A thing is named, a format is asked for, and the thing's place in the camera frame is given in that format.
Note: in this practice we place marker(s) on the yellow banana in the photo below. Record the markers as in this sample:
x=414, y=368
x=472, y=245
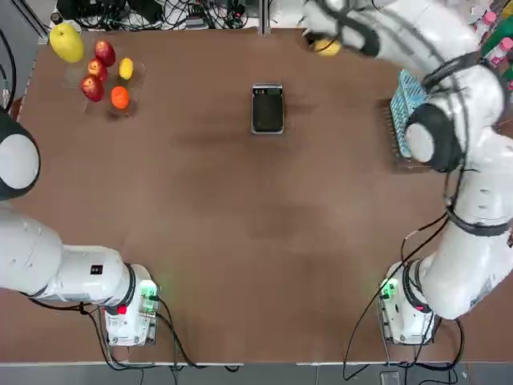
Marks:
x=328, y=49

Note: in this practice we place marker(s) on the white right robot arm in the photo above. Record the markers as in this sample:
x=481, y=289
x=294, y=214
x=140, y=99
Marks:
x=469, y=240

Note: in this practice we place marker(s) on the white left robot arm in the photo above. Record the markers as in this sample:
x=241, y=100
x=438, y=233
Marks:
x=32, y=248

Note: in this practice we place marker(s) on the silver digital kitchen scale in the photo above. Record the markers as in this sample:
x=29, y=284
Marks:
x=267, y=110

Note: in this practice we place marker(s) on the light blue plastic basket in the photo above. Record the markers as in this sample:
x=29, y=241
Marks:
x=406, y=94

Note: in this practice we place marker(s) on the clear acrylic stepped stand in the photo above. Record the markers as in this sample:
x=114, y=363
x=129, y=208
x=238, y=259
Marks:
x=136, y=96

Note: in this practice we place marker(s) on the orange fruit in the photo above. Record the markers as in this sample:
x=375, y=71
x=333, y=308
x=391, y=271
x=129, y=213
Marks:
x=119, y=97

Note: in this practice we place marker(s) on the yellow lemon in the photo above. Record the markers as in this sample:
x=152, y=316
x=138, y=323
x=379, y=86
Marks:
x=126, y=68

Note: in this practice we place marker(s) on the red apple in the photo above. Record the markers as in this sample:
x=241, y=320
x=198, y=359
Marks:
x=105, y=53
x=97, y=70
x=92, y=88

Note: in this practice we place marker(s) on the large green apple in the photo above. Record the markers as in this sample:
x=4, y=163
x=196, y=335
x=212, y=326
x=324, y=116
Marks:
x=67, y=43

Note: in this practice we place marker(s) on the white bottle red print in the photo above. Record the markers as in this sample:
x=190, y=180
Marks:
x=501, y=52
x=489, y=18
x=510, y=85

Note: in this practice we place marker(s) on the green bottle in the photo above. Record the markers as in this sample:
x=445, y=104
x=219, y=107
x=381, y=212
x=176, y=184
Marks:
x=495, y=38

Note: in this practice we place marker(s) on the aluminium frame post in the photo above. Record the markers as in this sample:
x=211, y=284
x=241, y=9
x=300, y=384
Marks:
x=263, y=16

